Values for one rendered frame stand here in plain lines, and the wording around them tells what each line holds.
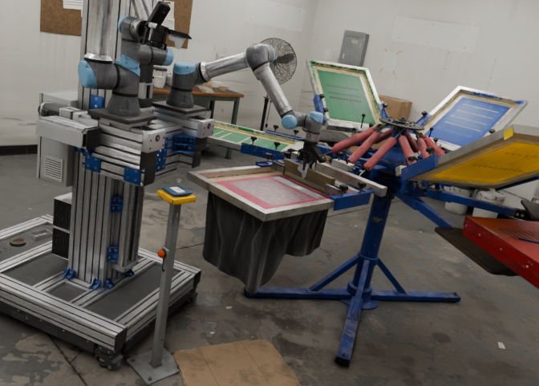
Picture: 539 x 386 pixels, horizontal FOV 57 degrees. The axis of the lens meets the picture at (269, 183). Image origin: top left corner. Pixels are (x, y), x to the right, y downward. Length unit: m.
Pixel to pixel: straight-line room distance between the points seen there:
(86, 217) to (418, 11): 5.47
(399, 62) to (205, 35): 2.66
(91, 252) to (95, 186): 0.38
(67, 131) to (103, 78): 0.30
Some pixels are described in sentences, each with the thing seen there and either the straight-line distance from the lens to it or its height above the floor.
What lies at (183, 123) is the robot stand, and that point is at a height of 1.18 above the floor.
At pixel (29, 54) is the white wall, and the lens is 5.83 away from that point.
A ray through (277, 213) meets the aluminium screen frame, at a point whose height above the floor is 0.98.
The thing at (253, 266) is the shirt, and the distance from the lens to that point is 2.40.
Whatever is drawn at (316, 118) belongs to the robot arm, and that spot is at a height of 1.34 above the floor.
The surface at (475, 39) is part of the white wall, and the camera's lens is 6.82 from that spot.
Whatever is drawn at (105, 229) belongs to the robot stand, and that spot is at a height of 0.58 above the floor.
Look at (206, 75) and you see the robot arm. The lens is 2.86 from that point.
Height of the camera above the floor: 1.74
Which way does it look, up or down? 17 degrees down
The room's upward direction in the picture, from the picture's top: 10 degrees clockwise
